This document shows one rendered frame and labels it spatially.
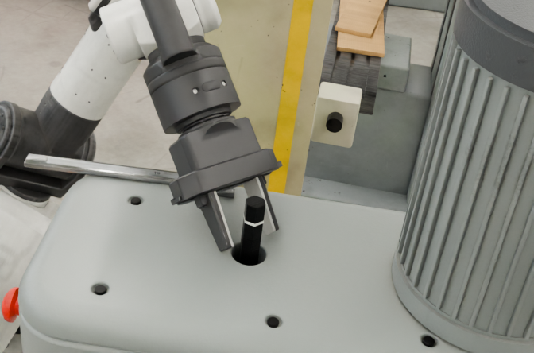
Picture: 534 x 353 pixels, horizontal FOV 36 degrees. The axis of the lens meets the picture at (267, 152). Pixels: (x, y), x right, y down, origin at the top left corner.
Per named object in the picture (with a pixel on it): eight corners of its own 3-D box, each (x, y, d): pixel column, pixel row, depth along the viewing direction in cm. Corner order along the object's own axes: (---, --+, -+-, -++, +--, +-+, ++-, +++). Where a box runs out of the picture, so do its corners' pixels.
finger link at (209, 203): (224, 250, 87) (203, 195, 88) (236, 245, 84) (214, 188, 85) (210, 255, 86) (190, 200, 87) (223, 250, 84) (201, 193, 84)
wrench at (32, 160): (21, 172, 94) (20, 166, 93) (31, 153, 97) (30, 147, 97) (234, 198, 94) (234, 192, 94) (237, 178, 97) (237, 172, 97)
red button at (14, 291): (-1, 327, 94) (-4, 302, 92) (12, 304, 97) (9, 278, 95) (27, 332, 94) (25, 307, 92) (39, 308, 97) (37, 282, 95)
